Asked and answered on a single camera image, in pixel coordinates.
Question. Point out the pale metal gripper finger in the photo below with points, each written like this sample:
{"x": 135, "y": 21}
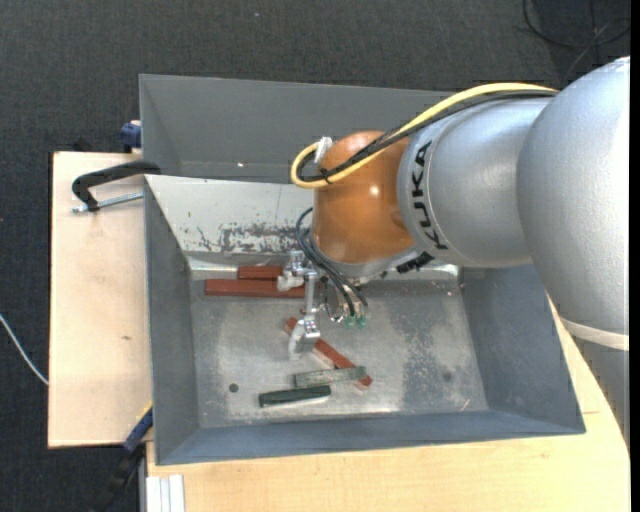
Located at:
{"x": 291, "y": 281}
{"x": 300, "y": 340}

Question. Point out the short red-brown flat block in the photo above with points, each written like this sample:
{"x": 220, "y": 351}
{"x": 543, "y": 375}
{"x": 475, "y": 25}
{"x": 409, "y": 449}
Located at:
{"x": 257, "y": 272}

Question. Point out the long red-brown flat block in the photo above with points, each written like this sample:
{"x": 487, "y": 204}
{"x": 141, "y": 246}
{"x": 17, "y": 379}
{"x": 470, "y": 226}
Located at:
{"x": 240, "y": 288}
{"x": 336, "y": 356}

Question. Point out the grey-green flat block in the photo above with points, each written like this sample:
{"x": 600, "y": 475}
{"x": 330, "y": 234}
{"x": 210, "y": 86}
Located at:
{"x": 330, "y": 376}

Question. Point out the dark green flat block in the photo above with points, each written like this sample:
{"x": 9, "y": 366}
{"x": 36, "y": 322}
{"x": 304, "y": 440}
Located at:
{"x": 292, "y": 395}

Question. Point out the grey metal bin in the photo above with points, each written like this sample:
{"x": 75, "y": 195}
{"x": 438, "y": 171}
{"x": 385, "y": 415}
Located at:
{"x": 240, "y": 350}

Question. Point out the pale wood flat board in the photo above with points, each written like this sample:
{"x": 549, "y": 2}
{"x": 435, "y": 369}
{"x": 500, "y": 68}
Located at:
{"x": 100, "y": 300}

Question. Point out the black cylinder on white bracket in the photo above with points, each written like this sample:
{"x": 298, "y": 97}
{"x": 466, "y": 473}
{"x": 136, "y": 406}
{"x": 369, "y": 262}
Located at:
{"x": 415, "y": 263}

